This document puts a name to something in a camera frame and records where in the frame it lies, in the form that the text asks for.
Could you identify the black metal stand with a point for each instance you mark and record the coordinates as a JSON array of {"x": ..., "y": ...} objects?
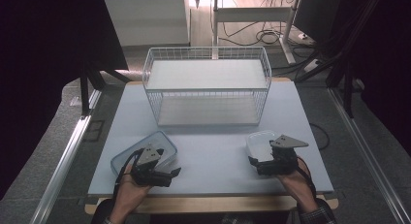
[
  {"x": 85, "y": 88},
  {"x": 347, "y": 72}
]

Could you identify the dark floor plate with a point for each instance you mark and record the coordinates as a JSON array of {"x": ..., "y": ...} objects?
[{"x": 93, "y": 131}]

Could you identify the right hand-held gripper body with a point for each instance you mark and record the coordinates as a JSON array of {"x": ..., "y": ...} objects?
[{"x": 281, "y": 161}]

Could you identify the white square plastic container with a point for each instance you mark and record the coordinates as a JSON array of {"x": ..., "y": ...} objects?
[{"x": 258, "y": 143}]

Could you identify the white metal desk frame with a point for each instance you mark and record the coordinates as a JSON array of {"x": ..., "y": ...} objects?
[{"x": 252, "y": 14}]

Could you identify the white power strip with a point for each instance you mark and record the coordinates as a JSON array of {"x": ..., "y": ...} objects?
[{"x": 311, "y": 65}]

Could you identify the person's left hand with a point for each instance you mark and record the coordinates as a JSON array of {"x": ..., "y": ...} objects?
[{"x": 129, "y": 195}]

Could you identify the person's right hand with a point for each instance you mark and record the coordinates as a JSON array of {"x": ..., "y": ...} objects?
[{"x": 300, "y": 188}]

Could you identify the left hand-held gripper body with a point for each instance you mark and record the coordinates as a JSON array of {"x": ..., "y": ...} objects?
[{"x": 148, "y": 157}]

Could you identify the clear blue-rimmed food container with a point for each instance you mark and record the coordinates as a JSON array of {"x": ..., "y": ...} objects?
[{"x": 155, "y": 141}]

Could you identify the dark curtain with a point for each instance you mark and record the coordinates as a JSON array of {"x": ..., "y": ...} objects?
[
  {"x": 391, "y": 62},
  {"x": 38, "y": 72}
]

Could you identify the aluminium rail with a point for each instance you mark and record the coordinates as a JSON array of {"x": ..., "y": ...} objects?
[
  {"x": 368, "y": 146},
  {"x": 64, "y": 159}
]

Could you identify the white cabinet panel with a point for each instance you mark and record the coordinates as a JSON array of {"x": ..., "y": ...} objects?
[{"x": 147, "y": 22}]

